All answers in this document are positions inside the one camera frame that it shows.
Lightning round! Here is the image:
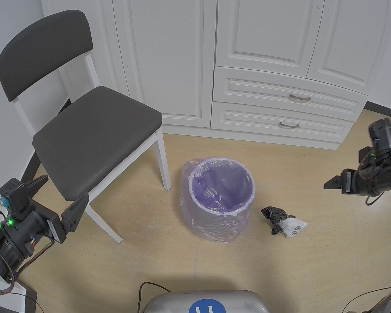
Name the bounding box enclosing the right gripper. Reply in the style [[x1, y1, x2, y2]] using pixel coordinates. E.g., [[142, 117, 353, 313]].
[[341, 162, 391, 197]]

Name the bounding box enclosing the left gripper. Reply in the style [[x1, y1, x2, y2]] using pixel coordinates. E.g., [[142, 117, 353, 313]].
[[0, 174, 90, 273]]

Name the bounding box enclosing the black plastic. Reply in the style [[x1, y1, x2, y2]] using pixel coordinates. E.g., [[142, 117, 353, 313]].
[[261, 206, 295, 235]]

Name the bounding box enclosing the purple plastic bag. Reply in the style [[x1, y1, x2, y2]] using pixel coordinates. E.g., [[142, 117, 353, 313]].
[[180, 157, 256, 243]]

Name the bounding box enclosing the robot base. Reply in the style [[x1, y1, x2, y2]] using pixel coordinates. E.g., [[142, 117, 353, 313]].
[[144, 290, 270, 313]]

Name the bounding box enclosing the white trash bin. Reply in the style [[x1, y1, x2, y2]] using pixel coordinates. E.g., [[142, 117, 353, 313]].
[[182, 158, 256, 242]]

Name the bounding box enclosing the dark grey white chair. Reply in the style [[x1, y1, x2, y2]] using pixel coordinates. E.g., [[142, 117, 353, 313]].
[[0, 10, 172, 244]]

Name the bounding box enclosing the white wardrobe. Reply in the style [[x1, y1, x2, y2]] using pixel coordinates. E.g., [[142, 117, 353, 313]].
[[39, 0, 391, 151]]

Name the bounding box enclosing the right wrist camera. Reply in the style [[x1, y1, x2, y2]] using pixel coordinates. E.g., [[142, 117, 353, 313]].
[[359, 146, 378, 168]]

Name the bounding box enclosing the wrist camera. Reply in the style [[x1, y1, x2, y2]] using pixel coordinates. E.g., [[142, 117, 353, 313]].
[[0, 179, 36, 222], [359, 146, 378, 168]]

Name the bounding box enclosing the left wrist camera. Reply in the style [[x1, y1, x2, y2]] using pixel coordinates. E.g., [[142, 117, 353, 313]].
[[0, 179, 36, 222]]

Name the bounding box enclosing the black braided cable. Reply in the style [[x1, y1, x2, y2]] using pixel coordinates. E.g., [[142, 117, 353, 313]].
[[10, 237, 56, 281]]

